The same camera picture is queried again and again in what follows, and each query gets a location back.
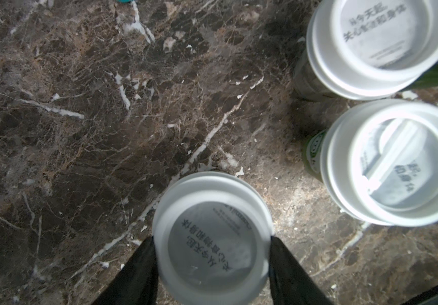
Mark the white yogurt cup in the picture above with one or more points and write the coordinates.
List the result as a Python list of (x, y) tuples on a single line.
[(379, 162), (366, 50), (212, 234)]

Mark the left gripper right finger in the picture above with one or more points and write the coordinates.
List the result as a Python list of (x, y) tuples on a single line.
[(289, 282)]

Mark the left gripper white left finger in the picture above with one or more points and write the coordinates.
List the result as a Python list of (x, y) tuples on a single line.
[(137, 282)]

